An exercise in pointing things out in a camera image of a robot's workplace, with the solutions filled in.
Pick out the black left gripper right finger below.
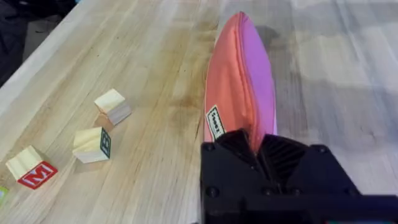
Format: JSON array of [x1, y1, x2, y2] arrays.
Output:
[[257, 133, 363, 197]]

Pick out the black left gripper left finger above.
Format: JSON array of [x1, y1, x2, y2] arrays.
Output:
[[200, 129, 272, 215]]

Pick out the orange and purple zip bag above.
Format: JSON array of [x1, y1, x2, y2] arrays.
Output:
[[203, 11, 278, 153]]

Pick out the plain wooden toy block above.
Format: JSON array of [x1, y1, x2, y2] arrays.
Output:
[[93, 88, 132, 126]]

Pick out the wooden block with green letter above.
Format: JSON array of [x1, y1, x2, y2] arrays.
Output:
[[72, 126, 112, 164]]

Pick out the wooden block with red letter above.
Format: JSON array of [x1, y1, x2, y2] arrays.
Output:
[[5, 145, 59, 190]]

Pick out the green toy block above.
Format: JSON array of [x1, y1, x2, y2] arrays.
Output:
[[0, 185, 9, 206]]

